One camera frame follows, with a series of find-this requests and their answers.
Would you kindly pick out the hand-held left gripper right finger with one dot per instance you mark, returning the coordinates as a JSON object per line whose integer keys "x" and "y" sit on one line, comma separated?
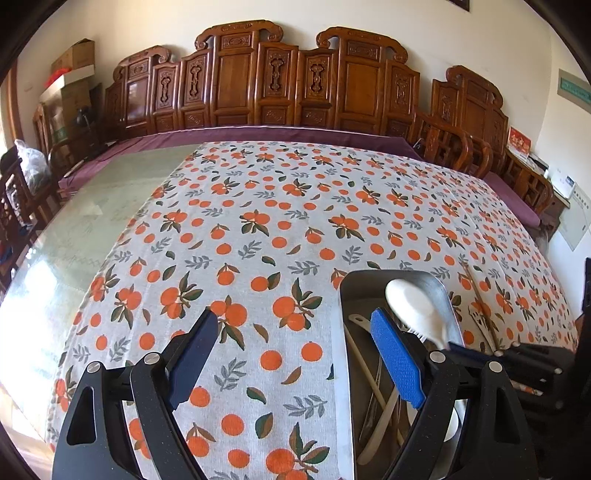
{"x": 397, "y": 355}

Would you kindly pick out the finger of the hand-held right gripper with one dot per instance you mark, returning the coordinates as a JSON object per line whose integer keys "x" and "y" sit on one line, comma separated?
{"x": 531, "y": 360}
{"x": 540, "y": 397}

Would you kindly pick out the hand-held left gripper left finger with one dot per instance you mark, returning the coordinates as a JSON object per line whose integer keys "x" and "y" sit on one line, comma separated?
{"x": 198, "y": 346}

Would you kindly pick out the white plastic spoon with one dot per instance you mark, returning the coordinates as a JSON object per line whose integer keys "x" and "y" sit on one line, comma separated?
{"x": 415, "y": 304}

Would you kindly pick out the metal tray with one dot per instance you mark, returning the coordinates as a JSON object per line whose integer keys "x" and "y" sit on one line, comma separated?
{"x": 345, "y": 392}

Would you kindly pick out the white plastic fork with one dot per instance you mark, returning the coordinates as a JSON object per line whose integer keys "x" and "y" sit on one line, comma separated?
{"x": 376, "y": 434}

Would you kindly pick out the brown chopstick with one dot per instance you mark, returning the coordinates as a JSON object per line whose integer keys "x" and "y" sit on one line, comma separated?
{"x": 480, "y": 304}

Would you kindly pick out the orange print tablecloth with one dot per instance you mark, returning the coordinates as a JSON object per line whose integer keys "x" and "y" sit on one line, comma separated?
{"x": 277, "y": 207}

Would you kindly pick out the purple armchair cushion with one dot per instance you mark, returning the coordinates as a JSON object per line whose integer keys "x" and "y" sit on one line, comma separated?
{"x": 512, "y": 198}

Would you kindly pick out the wooden side table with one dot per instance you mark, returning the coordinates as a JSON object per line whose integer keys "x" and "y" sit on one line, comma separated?
{"x": 531, "y": 184}

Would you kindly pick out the white box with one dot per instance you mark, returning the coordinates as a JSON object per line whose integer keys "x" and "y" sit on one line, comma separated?
{"x": 564, "y": 184}

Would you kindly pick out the long purple sofa cushion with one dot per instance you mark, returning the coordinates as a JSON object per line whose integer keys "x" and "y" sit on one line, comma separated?
{"x": 231, "y": 134}

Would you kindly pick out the red box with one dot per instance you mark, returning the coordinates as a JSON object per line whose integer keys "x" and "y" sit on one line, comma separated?
{"x": 519, "y": 141}

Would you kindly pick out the dark wooden chair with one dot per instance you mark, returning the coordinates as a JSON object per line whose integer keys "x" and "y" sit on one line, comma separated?
{"x": 23, "y": 207}

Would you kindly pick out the clear plastic bag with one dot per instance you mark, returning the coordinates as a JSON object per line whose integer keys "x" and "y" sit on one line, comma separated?
{"x": 33, "y": 164}

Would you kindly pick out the carved wooden armchair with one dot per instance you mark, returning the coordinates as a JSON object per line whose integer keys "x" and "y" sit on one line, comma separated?
{"x": 471, "y": 120}

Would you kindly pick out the carved wooden sofa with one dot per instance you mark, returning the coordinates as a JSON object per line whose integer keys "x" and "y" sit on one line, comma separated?
{"x": 240, "y": 78}

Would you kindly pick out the stack of boxes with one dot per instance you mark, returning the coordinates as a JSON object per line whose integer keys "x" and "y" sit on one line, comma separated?
{"x": 69, "y": 101}

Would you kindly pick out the cardboard box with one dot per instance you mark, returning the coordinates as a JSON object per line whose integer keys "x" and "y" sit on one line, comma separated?
{"x": 74, "y": 57}

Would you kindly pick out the white wall panel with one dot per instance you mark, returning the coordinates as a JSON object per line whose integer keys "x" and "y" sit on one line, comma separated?
{"x": 577, "y": 217}

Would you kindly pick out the green framed wall panel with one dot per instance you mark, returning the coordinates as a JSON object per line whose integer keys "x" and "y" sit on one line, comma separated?
{"x": 576, "y": 87}

